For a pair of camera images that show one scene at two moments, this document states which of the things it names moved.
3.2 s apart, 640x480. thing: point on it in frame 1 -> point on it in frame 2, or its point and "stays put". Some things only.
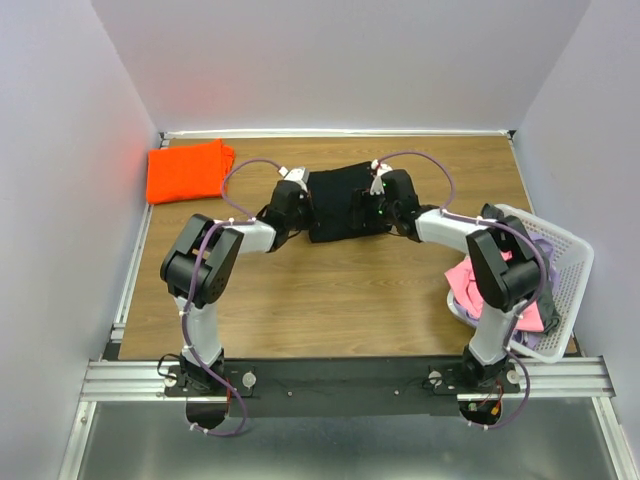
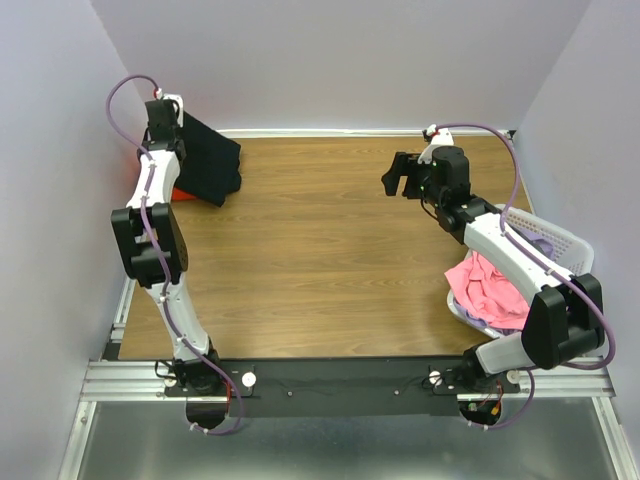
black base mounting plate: x=338 y=387 stays put
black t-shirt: x=344 y=206 -> x=209 y=167
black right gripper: x=380 y=196 -> x=404 y=164
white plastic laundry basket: x=571 y=259 stays put
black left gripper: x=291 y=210 -> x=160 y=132
